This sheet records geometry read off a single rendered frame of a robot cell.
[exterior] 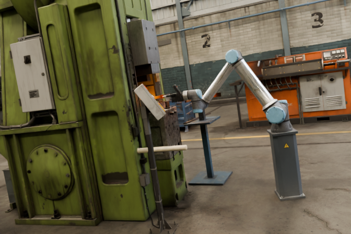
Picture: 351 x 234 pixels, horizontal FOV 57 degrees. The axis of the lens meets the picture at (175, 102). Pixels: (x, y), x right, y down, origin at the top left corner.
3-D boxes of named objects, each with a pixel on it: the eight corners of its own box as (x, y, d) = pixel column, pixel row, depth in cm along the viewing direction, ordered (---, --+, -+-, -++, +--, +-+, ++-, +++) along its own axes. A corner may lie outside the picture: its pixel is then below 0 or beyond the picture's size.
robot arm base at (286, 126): (289, 127, 300) (288, 116, 299) (295, 130, 281) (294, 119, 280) (268, 129, 301) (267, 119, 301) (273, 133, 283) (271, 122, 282)
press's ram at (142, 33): (163, 62, 330) (158, 23, 326) (148, 63, 294) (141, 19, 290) (127, 68, 344) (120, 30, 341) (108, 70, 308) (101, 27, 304)
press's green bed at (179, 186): (188, 191, 341) (182, 148, 337) (177, 207, 306) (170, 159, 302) (141, 192, 359) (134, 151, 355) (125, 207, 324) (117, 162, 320)
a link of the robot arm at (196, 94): (200, 100, 296) (199, 89, 295) (187, 101, 300) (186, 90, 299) (203, 98, 305) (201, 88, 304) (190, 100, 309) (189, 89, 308)
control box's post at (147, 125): (166, 229, 266) (145, 98, 257) (164, 231, 263) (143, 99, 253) (162, 229, 268) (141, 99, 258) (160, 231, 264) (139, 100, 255)
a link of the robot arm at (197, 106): (205, 111, 308) (203, 98, 306) (200, 113, 297) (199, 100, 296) (196, 112, 312) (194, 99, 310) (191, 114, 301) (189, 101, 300)
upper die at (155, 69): (160, 72, 318) (159, 62, 317) (152, 73, 299) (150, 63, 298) (122, 78, 332) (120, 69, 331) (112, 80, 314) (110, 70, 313)
